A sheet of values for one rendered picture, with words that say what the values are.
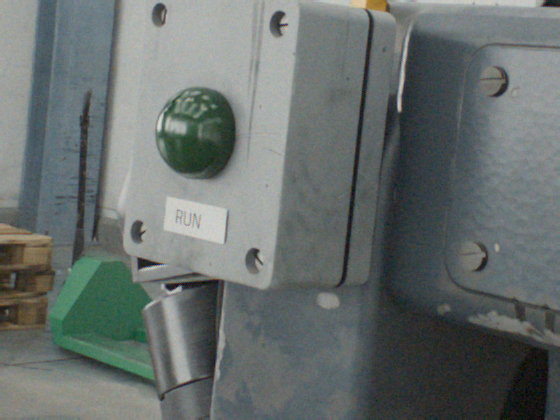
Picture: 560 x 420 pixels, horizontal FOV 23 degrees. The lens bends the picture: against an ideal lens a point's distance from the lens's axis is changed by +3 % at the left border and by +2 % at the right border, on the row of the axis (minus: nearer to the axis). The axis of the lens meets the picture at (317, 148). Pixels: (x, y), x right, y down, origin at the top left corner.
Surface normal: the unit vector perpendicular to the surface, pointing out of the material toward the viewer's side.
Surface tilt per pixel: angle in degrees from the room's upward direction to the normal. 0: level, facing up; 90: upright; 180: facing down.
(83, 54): 90
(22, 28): 90
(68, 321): 75
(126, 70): 90
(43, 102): 90
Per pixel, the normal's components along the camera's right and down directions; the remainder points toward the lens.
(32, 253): 0.66, 0.09
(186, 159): -0.35, 0.55
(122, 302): 0.71, -0.14
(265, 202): -0.70, -0.04
